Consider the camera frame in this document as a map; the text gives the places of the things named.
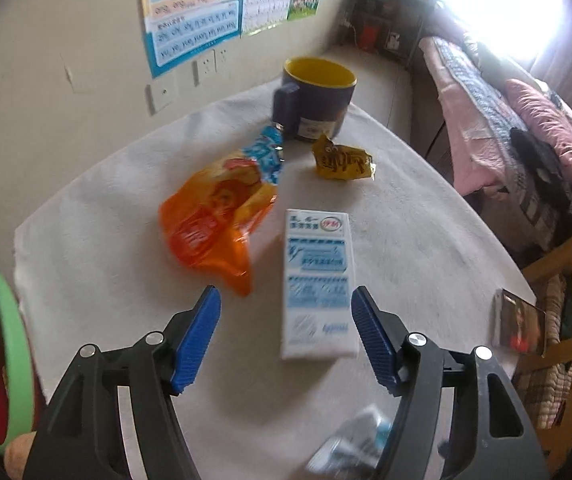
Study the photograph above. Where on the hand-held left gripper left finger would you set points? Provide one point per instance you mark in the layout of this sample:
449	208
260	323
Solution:
198	340

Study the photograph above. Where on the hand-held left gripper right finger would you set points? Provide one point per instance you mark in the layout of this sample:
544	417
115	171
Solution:
373	340

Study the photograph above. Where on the white and blue milk carton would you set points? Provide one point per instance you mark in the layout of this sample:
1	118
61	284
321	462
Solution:
318	270

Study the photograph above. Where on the red bin with green rim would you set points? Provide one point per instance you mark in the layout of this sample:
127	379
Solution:
13	340

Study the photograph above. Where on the crumpled silver wrapper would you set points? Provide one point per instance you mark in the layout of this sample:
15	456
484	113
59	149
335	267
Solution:
351	440

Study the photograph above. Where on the orange snack bag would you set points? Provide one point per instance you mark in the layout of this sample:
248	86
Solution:
211	215

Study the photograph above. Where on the smartphone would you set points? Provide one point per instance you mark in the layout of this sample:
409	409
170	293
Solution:
521	322

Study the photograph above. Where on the yellow snack wrapper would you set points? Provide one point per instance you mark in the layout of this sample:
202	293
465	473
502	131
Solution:
341	160

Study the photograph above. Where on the checkered chair cushion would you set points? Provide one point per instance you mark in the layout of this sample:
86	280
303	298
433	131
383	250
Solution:
556	375

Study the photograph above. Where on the blue snack wrapper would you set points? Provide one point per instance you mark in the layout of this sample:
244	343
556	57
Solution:
266	155

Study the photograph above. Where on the tan fuzzy cushion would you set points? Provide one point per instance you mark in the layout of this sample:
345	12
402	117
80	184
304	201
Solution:
18	455

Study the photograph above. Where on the navy mug with yellow inside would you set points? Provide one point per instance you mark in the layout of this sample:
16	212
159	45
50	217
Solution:
321	100

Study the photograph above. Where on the black cloth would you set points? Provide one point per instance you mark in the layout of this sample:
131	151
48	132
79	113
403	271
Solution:
531	150

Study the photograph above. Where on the pink quilted bed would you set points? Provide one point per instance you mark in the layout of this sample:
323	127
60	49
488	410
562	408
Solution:
476	110

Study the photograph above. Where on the red box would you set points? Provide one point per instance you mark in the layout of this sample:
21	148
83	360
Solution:
369	35

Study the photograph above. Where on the dark shelf unit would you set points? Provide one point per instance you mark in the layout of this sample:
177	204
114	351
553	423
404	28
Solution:
381	10

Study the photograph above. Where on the white wall socket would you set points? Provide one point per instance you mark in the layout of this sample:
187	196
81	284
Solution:
222	60
204	67
162	96

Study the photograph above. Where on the blue wall poster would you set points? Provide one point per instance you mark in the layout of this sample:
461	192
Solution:
191	15

